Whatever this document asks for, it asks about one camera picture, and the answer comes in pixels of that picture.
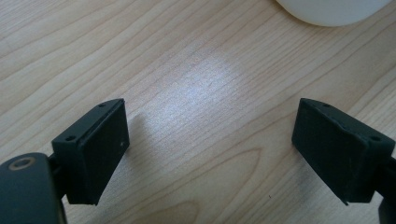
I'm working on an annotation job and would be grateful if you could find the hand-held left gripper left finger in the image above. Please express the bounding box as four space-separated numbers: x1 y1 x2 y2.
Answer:
50 98 131 206

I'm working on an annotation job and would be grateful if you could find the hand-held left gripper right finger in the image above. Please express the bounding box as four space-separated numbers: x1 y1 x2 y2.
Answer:
290 97 396 206

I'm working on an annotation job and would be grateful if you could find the white round container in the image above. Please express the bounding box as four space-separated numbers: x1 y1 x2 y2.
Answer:
275 0 393 28

